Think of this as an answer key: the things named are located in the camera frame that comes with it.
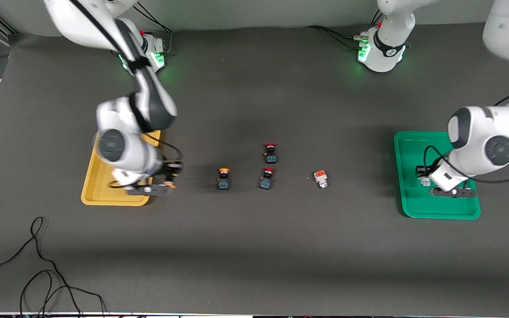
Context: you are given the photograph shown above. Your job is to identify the black arm base cables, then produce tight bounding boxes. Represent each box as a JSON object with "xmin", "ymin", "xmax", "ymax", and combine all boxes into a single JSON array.
[
  {"xmin": 133, "ymin": 2, "xmax": 174, "ymax": 57},
  {"xmin": 305, "ymin": 9, "xmax": 385, "ymax": 50}
]

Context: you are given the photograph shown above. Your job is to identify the black left arm base cables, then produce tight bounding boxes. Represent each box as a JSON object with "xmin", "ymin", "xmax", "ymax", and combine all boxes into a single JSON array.
[{"xmin": 305, "ymin": 9, "xmax": 385, "ymax": 50}]

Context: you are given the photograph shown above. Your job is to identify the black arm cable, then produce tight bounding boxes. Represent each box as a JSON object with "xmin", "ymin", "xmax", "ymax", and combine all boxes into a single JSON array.
[
  {"xmin": 422, "ymin": 0, "xmax": 509, "ymax": 185},
  {"xmin": 69, "ymin": 0, "xmax": 183, "ymax": 188}
]

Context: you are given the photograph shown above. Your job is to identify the black right arm base cables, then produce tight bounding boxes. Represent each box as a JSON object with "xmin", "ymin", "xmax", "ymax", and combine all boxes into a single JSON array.
[{"xmin": 133, "ymin": 2, "xmax": 174, "ymax": 57}]

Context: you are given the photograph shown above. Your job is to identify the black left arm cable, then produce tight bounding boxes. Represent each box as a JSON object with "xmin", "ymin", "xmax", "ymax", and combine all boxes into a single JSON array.
[{"xmin": 422, "ymin": 0, "xmax": 509, "ymax": 185}]

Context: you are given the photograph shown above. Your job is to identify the red push button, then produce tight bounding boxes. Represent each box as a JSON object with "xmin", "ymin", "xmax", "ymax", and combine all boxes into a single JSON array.
[
  {"xmin": 260, "ymin": 167, "xmax": 275, "ymax": 190},
  {"xmin": 263, "ymin": 142, "xmax": 278, "ymax": 164}
]

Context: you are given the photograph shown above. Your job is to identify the thin black loose cable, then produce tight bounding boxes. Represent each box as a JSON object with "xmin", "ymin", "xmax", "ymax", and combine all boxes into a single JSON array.
[{"xmin": 0, "ymin": 216, "xmax": 107, "ymax": 318}]

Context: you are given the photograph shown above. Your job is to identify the yellow plastic tray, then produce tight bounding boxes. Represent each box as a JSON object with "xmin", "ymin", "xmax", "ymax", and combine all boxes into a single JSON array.
[{"xmin": 81, "ymin": 129, "xmax": 161, "ymax": 207}]

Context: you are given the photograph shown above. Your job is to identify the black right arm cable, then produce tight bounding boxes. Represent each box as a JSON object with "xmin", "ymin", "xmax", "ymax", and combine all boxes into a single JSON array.
[{"xmin": 69, "ymin": 0, "xmax": 183, "ymax": 188}]

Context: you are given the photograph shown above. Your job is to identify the green plastic tray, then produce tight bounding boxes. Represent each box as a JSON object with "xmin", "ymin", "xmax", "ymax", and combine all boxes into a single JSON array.
[{"xmin": 394, "ymin": 131, "xmax": 481, "ymax": 220}]

